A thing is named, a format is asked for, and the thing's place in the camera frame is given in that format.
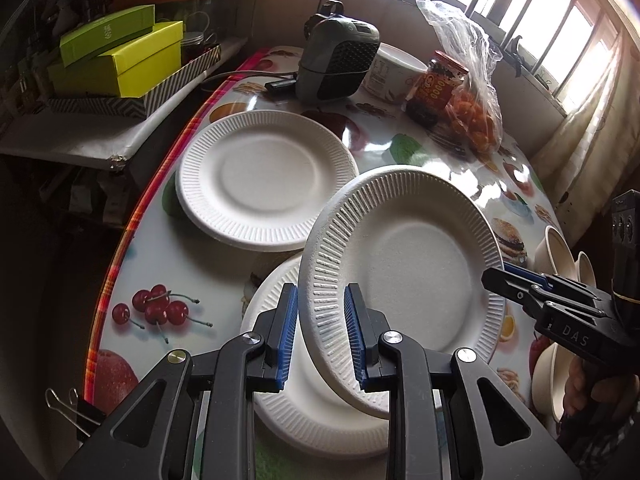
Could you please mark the beige paper bowl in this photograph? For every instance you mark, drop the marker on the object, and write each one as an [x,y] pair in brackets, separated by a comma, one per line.
[553,256]
[549,378]

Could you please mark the metal binder clip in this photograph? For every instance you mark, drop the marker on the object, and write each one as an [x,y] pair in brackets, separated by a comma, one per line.
[81,414]

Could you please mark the red label sauce jar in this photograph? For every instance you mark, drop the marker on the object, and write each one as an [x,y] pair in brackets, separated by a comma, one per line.
[427,100]

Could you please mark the white paper plate bottom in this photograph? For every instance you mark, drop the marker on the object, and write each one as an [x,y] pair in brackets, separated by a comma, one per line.
[309,415]

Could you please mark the upper green box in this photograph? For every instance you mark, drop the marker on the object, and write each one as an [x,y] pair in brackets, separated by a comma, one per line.
[112,30]

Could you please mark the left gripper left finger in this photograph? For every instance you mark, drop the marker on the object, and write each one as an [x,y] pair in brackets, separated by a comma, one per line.
[194,403]

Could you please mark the grey side shelf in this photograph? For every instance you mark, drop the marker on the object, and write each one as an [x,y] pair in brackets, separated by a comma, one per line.
[97,141]

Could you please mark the fruit print tablecloth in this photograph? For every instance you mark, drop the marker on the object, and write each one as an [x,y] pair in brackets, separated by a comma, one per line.
[162,247]

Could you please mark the black remote control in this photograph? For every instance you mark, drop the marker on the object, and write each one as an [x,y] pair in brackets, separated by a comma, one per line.
[281,87]

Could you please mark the white paper plate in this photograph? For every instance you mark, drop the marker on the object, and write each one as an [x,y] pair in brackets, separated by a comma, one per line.
[258,180]
[309,415]
[417,247]

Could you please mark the grey portable heater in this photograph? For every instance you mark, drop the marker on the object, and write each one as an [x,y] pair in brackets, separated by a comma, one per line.
[338,54]

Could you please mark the green box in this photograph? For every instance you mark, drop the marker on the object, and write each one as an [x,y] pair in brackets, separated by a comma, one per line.
[127,71]
[112,30]

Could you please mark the person right hand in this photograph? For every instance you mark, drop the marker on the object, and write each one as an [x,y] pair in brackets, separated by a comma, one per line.
[617,392]

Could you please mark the beige curtain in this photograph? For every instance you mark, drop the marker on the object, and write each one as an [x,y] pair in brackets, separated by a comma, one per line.
[596,147]

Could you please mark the lower green box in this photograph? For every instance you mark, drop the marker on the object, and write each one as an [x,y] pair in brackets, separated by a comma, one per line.
[127,71]

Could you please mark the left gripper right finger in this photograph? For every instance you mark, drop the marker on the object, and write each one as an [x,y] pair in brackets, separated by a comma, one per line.
[447,410]

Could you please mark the plastic bag of oranges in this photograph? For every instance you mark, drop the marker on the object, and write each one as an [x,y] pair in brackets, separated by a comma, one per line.
[473,108]

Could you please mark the white round tub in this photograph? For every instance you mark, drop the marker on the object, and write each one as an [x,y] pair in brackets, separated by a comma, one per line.
[392,74]

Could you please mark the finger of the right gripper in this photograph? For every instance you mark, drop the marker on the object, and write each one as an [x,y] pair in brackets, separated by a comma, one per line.
[520,289]
[545,277]

